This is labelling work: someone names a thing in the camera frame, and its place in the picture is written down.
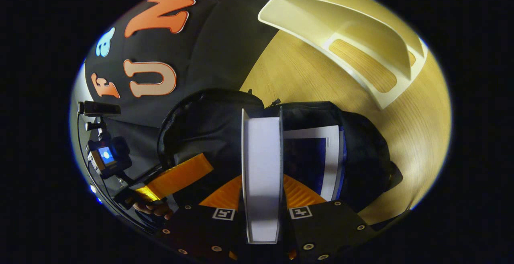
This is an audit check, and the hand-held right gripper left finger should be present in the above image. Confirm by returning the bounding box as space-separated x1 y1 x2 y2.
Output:
155 175 246 264

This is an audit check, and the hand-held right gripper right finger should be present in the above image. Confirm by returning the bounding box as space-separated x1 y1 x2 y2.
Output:
281 174 379 264

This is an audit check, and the black schoolbag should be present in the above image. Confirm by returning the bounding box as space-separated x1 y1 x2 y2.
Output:
157 89 404 216

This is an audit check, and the blue cover book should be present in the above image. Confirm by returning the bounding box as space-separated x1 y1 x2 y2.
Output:
283 125 347 202

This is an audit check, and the portrait cover book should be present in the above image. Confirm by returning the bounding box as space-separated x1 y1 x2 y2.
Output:
240 107 285 245

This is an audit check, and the white bookshelf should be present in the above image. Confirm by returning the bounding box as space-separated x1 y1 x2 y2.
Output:
258 0 428 110

